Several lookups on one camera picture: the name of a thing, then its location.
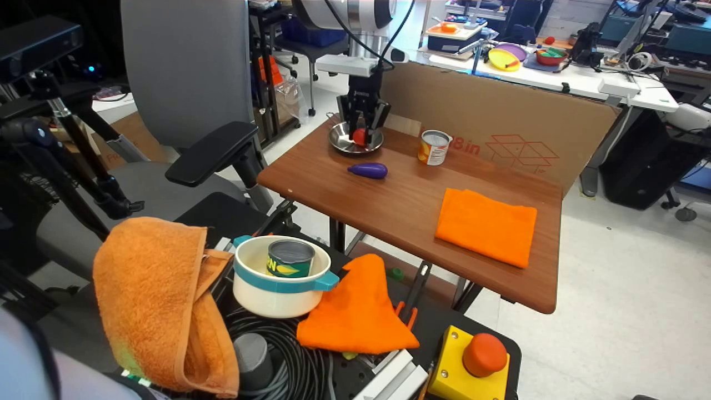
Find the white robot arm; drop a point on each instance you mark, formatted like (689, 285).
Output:
(355, 12)

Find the white aluminium profile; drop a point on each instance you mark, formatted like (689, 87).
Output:
(392, 379)

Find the grey cylinder cup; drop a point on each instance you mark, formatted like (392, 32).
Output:
(251, 359)

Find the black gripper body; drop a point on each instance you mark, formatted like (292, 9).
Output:
(364, 92)

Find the orange terry towel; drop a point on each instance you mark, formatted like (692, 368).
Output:
(148, 297)

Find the black and white box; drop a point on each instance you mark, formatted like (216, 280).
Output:
(456, 35)

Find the yellow plate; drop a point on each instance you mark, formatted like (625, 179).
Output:
(503, 58)

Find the orange triangular cloth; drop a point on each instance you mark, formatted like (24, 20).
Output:
(359, 314)

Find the yellow emergency stop box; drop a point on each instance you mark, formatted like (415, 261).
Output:
(457, 374)

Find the yellow labelled tin can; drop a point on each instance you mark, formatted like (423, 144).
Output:
(433, 147)

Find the red bowl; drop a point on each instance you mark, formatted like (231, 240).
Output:
(549, 55)

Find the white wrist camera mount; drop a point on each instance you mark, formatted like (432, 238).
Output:
(345, 64)

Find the brown cardboard sheet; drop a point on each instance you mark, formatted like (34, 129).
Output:
(503, 118)

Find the black camera tripod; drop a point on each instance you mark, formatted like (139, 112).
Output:
(73, 140)

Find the white bowl with teal band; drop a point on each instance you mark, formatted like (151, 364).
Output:
(279, 297)

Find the black stereo camera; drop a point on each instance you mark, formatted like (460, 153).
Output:
(36, 45)

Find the grey office chair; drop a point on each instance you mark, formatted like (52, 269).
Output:
(184, 58)

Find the purple toy eggplant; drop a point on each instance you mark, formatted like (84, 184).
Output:
(366, 171)

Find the green corn can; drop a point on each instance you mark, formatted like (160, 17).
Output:
(289, 259)

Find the folded orange cloth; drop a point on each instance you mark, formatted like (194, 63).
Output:
(487, 224)

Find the black bag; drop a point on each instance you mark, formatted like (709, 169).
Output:
(644, 162)

